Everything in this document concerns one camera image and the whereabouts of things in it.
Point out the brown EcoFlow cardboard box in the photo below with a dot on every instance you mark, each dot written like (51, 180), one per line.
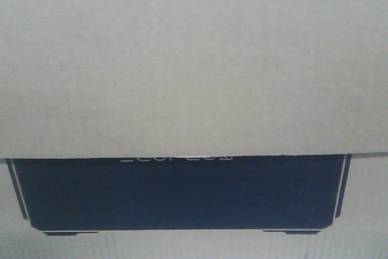
(87, 78)

